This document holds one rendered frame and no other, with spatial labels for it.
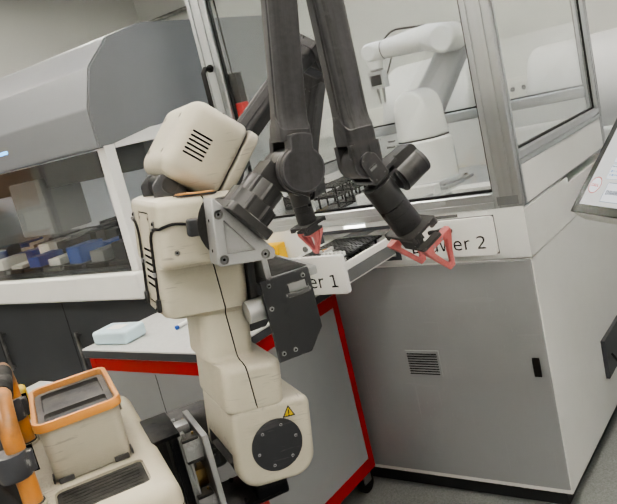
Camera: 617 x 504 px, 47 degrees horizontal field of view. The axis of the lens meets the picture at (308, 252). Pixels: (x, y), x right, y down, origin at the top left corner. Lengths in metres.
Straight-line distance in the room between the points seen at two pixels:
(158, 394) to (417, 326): 0.82
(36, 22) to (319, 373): 5.06
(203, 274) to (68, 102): 1.47
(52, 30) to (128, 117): 4.19
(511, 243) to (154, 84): 1.48
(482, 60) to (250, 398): 1.10
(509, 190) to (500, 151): 0.11
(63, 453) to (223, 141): 0.61
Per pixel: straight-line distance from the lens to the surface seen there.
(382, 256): 2.12
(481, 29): 1.96
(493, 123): 1.97
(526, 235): 2.01
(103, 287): 2.78
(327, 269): 1.94
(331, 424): 2.32
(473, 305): 2.14
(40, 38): 6.73
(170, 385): 2.13
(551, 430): 2.23
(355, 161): 1.22
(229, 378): 1.33
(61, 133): 2.72
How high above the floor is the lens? 1.33
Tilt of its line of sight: 11 degrees down
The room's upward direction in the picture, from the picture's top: 13 degrees counter-clockwise
